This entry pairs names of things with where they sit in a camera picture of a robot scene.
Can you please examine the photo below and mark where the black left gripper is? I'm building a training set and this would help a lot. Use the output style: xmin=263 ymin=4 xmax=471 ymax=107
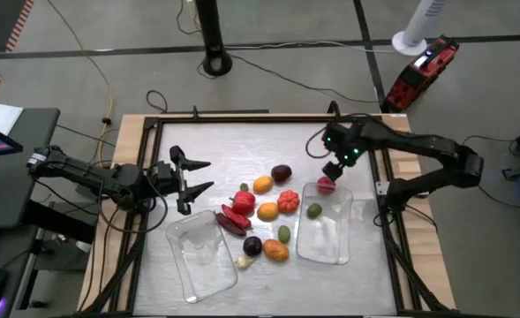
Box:
xmin=147 ymin=145 xmax=215 ymax=216

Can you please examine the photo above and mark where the red apple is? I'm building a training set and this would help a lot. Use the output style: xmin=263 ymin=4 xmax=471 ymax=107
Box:
xmin=316 ymin=175 xmax=336 ymax=196

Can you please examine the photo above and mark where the dark maroon fruit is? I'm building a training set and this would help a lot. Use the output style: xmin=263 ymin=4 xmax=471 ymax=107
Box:
xmin=270 ymin=163 xmax=293 ymax=184

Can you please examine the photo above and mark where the ribbed orange-red tomato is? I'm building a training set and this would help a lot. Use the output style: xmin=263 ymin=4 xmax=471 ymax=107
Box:
xmin=276 ymin=189 xmax=301 ymax=215

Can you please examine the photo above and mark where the red bell pepper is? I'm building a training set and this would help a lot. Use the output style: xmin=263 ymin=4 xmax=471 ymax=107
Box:
xmin=230 ymin=189 xmax=257 ymax=216

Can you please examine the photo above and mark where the dark red chili pepper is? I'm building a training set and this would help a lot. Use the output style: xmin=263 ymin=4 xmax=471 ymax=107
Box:
xmin=215 ymin=212 xmax=247 ymax=238

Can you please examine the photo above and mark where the yellow lemon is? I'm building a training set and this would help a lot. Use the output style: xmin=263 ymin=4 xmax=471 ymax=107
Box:
xmin=252 ymin=175 xmax=275 ymax=194

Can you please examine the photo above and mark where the orange tangerine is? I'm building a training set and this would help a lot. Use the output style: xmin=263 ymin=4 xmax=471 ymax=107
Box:
xmin=256 ymin=201 xmax=280 ymax=222

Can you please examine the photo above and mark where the clear plastic basket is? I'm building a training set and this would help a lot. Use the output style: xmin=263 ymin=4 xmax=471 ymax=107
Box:
xmin=165 ymin=209 xmax=239 ymax=305
xmin=295 ymin=181 xmax=354 ymax=266

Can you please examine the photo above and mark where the white garlic bulb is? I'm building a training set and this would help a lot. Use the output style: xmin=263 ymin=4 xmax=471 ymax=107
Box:
xmin=235 ymin=254 xmax=257 ymax=271

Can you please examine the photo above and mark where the red and black tool case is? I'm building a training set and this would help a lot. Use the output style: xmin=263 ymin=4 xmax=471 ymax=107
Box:
xmin=381 ymin=35 xmax=461 ymax=114

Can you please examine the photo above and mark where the black pole stand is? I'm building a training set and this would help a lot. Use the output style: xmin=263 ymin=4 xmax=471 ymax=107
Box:
xmin=194 ymin=0 xmax=234 ymax=77

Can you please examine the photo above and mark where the white tower fan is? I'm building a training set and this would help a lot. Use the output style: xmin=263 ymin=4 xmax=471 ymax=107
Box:
xmin=390 ymin=0 xmax=448 ymax=57

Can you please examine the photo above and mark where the grey desk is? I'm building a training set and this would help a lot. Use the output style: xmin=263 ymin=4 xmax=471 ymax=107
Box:
xmin=0 ymin=107 xmax=61 ymax=229

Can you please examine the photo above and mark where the black aluminium table frame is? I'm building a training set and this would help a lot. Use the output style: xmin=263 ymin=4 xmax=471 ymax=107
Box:
xmin=80 ymin=105 xmax=457 ymax=318

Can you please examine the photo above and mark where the black looped cable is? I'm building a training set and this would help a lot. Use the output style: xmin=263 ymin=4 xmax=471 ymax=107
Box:
xmin=146 ymin=90 xmax=169 ymax=114

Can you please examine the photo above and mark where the long black floor cable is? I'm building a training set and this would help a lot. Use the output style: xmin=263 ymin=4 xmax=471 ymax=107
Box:
xmin=226 ymin=51 xmax=381 ymax=105

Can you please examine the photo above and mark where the yellow floor cable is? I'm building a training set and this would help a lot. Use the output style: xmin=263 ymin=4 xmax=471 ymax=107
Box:
xmin=45 ymin=0 xmax=115 ymax=169

